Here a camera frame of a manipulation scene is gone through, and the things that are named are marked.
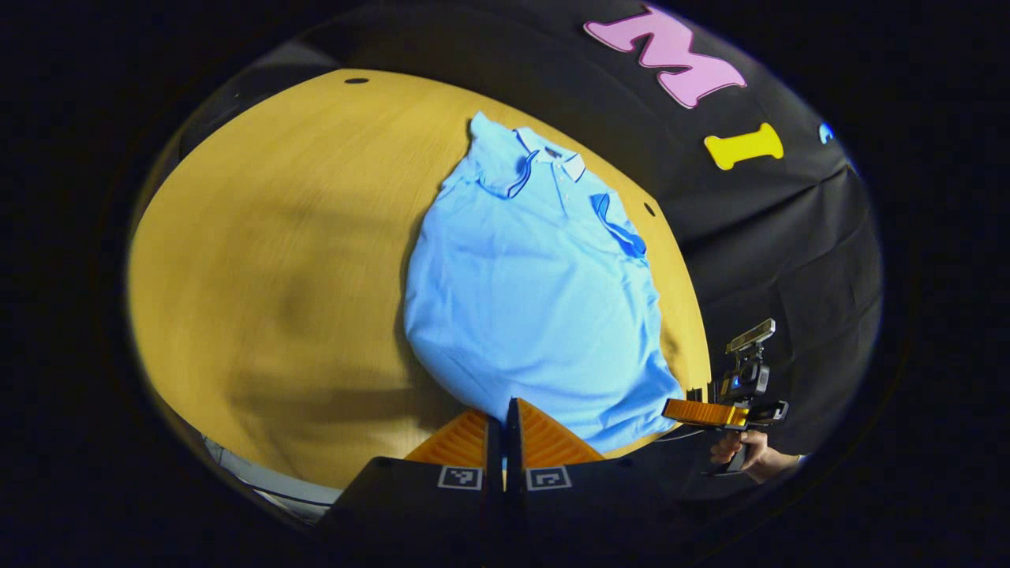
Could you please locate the light blue T-shirt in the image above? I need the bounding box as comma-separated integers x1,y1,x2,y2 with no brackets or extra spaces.
402,111,686,454

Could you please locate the black backdrop cloth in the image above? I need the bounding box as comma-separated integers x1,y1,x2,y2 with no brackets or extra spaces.
178,0,885,506

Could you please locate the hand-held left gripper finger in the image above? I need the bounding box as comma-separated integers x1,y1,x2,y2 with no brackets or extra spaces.
316,397,504,545
505,397,711,545

